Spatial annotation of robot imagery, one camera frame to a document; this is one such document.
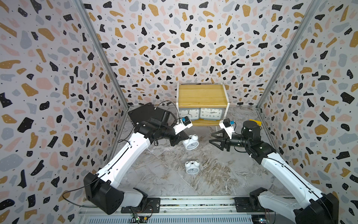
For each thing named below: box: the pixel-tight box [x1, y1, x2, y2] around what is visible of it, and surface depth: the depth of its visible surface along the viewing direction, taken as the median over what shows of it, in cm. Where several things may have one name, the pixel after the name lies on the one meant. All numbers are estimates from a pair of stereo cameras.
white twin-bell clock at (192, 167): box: [184, 160, 200, 175], surface depth 82 cm
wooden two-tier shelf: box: [176, 81, 230, 127], surface depth 83 cm
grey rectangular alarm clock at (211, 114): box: [199, 107, 224, 121], surface depth 91 cm
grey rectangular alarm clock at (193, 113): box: [178, 107, 200, 121], surface depth 89 cm
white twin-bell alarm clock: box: [182, 133, 200, 151], surface depth 75 cm
